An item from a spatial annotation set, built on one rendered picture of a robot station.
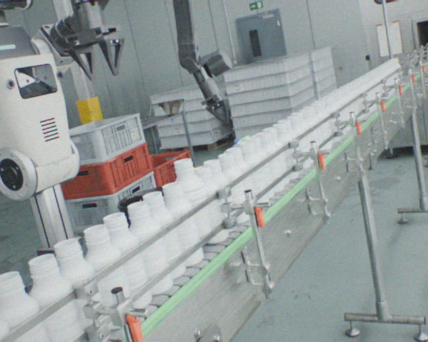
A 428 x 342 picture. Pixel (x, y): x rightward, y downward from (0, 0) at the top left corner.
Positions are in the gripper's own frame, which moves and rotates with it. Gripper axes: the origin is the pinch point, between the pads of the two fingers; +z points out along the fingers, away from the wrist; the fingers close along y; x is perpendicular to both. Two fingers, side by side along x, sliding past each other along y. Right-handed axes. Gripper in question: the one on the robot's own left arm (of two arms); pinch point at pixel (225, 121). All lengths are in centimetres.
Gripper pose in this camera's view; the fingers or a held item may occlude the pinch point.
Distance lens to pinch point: 179.2
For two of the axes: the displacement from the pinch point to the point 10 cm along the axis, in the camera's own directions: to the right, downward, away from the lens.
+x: -8.4, 4.0, 3.7
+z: 4.5, 8.9, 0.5
